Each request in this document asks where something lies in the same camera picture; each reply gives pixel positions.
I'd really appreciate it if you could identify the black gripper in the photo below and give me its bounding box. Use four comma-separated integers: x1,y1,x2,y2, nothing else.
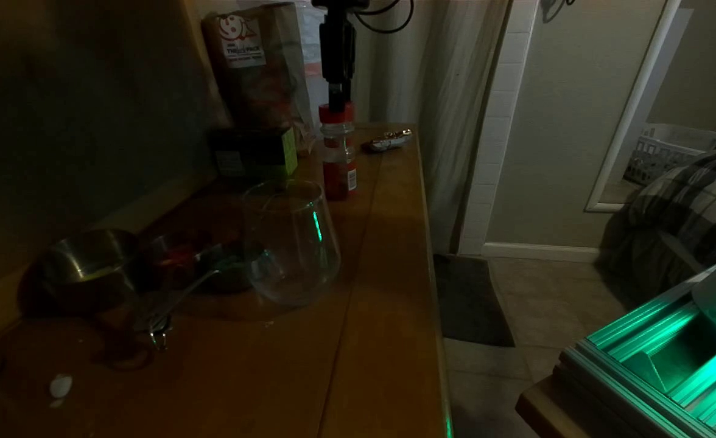
316,0,360,115

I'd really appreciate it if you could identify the orange bottle lid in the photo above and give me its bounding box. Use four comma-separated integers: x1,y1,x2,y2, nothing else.
316,102,359,126

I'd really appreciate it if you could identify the spice bottle with red label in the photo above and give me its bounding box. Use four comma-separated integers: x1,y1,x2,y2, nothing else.
319,119,360,205

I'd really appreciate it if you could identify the small shiny wrapper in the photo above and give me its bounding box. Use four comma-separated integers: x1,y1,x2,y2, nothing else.
360,126,418,155

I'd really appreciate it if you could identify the brown paper bag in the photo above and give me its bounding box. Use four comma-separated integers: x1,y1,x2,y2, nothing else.
201,0,316,140

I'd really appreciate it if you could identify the small green box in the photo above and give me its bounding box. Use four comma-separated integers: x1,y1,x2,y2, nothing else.
234,125,302,182

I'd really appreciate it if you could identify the beige curtain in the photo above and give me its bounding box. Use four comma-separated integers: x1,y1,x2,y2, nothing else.
418,0,516,256

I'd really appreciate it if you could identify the clear glass cup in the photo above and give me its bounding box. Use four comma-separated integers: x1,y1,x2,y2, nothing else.
239,177,347,309

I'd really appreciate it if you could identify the small red object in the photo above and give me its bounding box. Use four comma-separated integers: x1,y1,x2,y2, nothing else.
161,242,201,277

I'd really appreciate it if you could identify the wooden dresser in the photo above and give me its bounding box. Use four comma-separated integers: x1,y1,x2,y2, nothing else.
0,119,455,438

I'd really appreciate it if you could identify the dark floor mat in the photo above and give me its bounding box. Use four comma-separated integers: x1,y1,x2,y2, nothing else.
432,252,516,350

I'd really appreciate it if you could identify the metal spoon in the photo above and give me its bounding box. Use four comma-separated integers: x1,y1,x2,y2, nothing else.
134,262,251,349

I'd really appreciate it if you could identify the metal measuring cup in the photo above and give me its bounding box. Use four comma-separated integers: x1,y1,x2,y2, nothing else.
17,226,147,321

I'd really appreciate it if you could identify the white laundry basket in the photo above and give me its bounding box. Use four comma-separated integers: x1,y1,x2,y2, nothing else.
622,119,716,191

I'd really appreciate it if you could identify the plaid blanket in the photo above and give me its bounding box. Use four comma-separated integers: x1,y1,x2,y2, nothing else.
594,144,716,305

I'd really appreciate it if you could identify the small white pebble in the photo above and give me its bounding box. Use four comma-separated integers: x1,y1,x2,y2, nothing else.
46,370,79,401

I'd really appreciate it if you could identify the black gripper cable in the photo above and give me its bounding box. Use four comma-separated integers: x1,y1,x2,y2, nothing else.
354,0,419,36

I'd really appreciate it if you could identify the white door frame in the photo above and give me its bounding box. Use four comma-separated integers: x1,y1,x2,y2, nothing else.
582,0,694,217

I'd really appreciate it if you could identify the aluminium frame with green light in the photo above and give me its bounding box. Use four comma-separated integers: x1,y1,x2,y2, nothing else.
515,272,716,438

